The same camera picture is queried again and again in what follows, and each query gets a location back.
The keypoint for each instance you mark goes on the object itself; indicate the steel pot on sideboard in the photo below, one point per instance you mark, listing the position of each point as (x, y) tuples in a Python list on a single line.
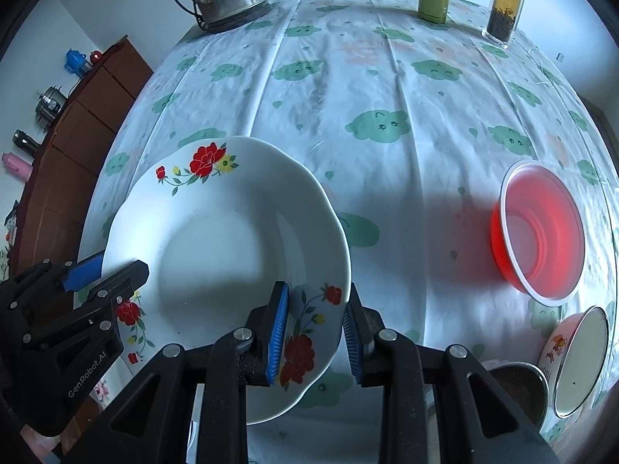
[(50, 105)]

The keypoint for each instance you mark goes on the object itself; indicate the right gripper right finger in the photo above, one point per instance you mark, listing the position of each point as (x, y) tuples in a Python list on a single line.
[(478, 421)]

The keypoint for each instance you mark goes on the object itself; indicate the cloud print tablecloth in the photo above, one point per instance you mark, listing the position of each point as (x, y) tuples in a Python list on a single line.
[(410, 128)]

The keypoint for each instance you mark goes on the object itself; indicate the dark metal bowl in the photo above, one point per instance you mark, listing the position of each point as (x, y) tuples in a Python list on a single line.
[(526, 384)]

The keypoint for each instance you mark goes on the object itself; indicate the pink thermos bottle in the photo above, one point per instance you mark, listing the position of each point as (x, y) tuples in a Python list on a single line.
[(16, 166)]

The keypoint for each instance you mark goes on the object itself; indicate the red flower white plate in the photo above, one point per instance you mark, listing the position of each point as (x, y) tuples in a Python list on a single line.
[(218, 223)]

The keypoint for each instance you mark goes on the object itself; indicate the blue plastic jug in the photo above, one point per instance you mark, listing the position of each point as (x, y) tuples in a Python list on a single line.
[(76, 63)]

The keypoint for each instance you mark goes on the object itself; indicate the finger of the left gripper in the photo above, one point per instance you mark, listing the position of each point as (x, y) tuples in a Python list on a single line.
[(112, 290), (75, 276)]

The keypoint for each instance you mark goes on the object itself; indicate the clear tea bottle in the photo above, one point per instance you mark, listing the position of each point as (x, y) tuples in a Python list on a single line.
[(505, 7)]

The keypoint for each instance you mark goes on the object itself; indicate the black thermos bottle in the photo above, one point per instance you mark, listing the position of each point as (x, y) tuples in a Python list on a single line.
[(25, 143)]

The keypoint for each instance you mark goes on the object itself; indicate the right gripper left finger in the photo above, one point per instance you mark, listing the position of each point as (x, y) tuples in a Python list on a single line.
[(150, 420)]

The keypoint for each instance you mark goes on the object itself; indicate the small enamel cartoon bowl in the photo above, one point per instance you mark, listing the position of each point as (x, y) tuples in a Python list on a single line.
[(572, 359)]

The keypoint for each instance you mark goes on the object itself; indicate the red small object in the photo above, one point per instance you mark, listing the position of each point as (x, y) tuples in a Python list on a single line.
[(95, 56)]

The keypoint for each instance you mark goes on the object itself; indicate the brown wooden sideboard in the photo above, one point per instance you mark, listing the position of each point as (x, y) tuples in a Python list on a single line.
[(54, 204)]

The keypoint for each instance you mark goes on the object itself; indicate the red plastic bowl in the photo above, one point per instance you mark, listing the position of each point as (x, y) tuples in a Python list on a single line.
[(537, 237)]

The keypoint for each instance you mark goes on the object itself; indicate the pink floral rimmed plate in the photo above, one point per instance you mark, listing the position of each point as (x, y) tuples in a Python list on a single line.
[(114, 380)]

